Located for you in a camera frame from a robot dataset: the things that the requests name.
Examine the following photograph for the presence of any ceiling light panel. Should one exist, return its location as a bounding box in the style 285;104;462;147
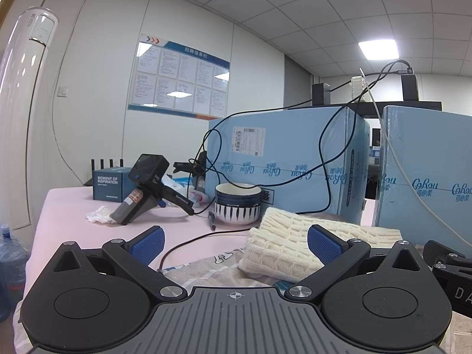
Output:
358;40;401;60

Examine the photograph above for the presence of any cream knitted sweater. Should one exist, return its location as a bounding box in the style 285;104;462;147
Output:
239;206;402;284

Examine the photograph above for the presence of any spare hand-held gripper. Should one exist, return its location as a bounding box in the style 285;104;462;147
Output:
111;153;196;226

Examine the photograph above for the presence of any black cable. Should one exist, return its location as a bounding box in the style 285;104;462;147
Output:
158;229;253;274
192;59;413;215

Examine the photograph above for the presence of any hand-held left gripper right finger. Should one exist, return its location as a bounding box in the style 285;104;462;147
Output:
285;224;430;300

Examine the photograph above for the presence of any dark blue box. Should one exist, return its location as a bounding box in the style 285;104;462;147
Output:
92;167;134;203

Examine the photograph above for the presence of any light blue carton with label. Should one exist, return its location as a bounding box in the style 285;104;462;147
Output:
206;106;371;226

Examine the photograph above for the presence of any black power adapter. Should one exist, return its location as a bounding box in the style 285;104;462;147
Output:
401;67;419;102

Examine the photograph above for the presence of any white standing air conditioner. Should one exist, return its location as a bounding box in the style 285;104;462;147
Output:
0;6;59;230

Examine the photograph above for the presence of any pink table cover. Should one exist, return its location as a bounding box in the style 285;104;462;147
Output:
22;186;377;303

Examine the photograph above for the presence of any black shelf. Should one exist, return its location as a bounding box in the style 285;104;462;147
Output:
284;101;443;119

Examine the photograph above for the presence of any blue water jug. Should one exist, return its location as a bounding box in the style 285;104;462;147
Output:
0;225;31;322

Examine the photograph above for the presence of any black box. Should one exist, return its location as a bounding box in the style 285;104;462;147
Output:
312;83;332;105

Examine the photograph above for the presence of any blue striped ceramic bowl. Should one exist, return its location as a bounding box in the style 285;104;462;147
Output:
215;183;263;226

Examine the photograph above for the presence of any small black device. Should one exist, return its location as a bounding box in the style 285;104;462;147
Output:
173;153;209;175

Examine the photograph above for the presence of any crumpled white tissue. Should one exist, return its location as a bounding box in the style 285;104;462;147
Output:
86;206;116;225

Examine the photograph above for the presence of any white cable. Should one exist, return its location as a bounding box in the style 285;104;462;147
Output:
359;67;472;248

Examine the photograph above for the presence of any wall notice board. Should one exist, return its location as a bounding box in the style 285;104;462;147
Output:
128;34;231;120

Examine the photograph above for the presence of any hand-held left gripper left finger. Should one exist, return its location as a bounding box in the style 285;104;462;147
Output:
48;227;189;302

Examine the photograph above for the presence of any black router with antennas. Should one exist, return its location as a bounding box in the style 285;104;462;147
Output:
84;158;126;187

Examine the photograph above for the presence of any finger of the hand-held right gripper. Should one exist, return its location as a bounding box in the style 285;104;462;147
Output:
423;240;472;267

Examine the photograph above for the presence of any crumpled plastic bag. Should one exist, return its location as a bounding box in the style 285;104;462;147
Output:
162;175;212;209

